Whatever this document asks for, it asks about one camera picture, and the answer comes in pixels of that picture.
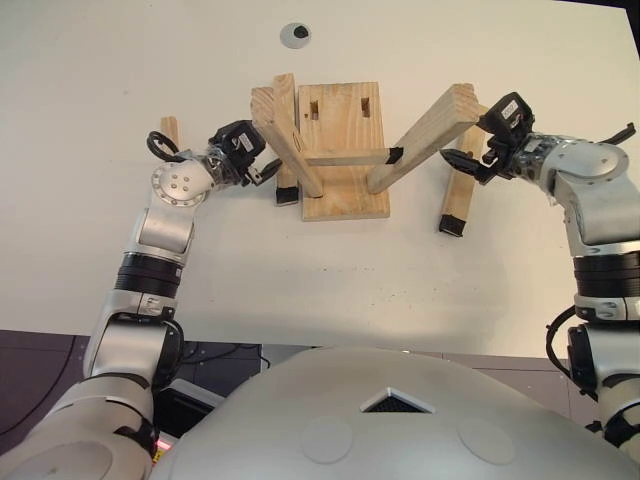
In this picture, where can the wooden cross bar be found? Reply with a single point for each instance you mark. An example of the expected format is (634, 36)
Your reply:
(345, 161)

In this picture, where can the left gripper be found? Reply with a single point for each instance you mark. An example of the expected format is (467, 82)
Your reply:
(231, 174)

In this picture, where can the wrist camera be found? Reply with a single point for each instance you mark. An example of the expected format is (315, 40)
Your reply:
(507, 117)
(239, 140)

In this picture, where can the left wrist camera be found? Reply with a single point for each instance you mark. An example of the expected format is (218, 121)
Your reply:
(239, 140)

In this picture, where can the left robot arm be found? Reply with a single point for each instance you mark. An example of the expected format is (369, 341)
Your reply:
(160, 235)

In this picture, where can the robot body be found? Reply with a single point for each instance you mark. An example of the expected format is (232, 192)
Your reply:
(400, 440)

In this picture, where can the wooden leg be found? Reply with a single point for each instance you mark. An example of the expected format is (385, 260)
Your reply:
(289, 146)
(457, 200)
(430, 135)
(286, 100)

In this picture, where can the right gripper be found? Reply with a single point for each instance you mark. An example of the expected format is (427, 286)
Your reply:
(500, 167)

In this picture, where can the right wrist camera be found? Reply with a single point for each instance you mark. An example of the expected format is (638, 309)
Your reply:
(507, 117)

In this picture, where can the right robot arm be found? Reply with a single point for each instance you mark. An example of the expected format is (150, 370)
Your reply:
(595, 200)

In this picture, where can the wooden seat board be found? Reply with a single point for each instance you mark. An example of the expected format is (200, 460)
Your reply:
(345, 130)

